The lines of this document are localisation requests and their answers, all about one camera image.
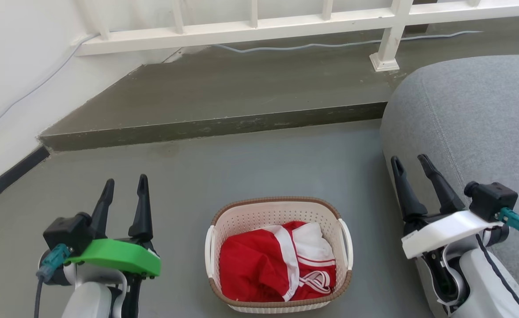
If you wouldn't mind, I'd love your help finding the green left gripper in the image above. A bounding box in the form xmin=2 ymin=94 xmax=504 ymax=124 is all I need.
xmin=65 ymin=174 xmax=161 ymax=279

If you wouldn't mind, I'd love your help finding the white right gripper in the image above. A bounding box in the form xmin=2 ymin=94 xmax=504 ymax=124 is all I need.
xmin=391 ymin=154 xmax=505 ymax=259

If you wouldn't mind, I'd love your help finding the white perforated plastic laundry basket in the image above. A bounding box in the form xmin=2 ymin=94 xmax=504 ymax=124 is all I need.
xmin=205 ymin=197 xmax=354 ymax=314

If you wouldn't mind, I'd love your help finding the grey fabric sofa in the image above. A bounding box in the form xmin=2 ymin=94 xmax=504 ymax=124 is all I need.
xmin=379 ymin=54 xmax=519 ymax=310

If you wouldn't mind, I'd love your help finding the black baseboard strip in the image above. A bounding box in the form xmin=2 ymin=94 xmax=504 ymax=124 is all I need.
xmin=0 ymin=146 xmax=50 ymax=212

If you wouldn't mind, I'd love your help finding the red and white garment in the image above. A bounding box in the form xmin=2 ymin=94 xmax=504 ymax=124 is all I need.
xmin=219 ymin=221 xmax=337 ymax=303

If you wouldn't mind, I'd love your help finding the white railing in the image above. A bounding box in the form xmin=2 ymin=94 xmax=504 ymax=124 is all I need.
xmin=72 ymin=0 xmax=519 ymax=72

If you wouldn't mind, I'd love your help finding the teal plug left camera cable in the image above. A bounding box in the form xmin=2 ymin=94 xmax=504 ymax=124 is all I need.
xmin=34 ymin=244 xmax=71 ymax=318

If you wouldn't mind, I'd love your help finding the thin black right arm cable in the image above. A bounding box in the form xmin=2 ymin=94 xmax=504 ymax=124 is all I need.
xmin=475 ymin=233 xmax=519 ymax=318

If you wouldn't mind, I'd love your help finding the light grey cable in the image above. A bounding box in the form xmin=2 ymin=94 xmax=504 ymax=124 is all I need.
xmin=0 ymin=31 xmax=483 ymax=138

